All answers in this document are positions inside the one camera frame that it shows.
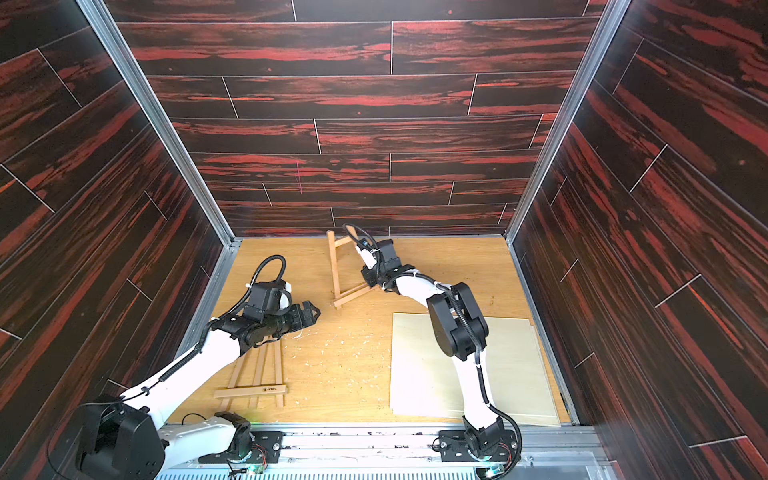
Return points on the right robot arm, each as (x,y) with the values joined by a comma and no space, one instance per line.
(460,330)

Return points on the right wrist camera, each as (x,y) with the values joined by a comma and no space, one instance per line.
(368,257)

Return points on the front aluminium frame rail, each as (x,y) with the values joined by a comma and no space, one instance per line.
(403,451)

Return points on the grey aluminium right rail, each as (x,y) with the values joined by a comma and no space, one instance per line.
(567,400)

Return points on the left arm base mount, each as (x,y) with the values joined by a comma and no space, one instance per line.
(257,446)

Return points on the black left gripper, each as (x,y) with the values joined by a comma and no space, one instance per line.
(300,322)

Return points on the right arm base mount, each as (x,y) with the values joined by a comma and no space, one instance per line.
(457,445)

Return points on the wooden easel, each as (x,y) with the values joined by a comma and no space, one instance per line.
(256,380)
(347,284)

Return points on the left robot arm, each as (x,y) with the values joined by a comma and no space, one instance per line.
(128,437)

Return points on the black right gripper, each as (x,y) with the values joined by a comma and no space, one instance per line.
(372,275)

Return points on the pale plywood board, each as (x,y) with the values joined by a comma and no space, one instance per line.
(424,381)
(552,382)

